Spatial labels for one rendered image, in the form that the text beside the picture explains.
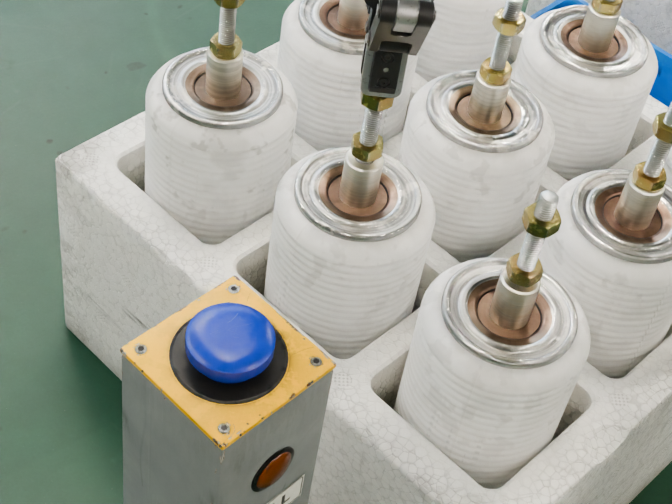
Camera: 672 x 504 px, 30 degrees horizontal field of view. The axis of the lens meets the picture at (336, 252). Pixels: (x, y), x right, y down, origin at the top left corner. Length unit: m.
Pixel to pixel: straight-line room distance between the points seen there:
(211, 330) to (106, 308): 0.35
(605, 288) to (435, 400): 0.13
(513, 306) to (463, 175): 0.14
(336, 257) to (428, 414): 0.10
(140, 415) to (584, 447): 0.27
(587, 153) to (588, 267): 0.17
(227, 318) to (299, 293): 0.19
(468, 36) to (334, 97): 0.13
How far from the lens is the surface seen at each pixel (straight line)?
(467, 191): 0.79
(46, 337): 0.98
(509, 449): 0.72
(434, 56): 0.94
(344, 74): 0.83
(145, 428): 0.60
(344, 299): 0.74
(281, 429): 0.58
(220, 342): 0.56
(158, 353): 0.57
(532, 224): 0.63
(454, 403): 0.69
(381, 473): 0.73
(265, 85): 0.80
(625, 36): 0.90
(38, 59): 1.21
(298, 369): 0.57
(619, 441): 0.76
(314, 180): 0.74
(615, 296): 0.75
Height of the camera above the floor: 0.77
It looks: 47 degrees down
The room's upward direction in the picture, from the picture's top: 10 degrees clockwise
